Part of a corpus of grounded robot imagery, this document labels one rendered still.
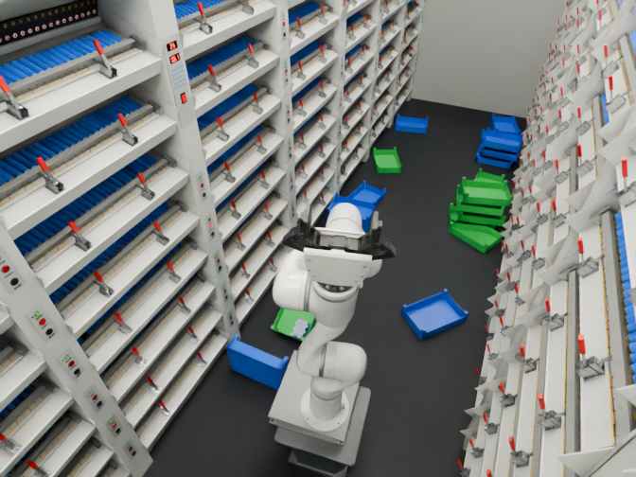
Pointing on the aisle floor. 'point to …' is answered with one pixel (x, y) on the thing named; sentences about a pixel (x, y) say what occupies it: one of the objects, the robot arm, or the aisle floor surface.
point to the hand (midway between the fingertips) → (341, 220)
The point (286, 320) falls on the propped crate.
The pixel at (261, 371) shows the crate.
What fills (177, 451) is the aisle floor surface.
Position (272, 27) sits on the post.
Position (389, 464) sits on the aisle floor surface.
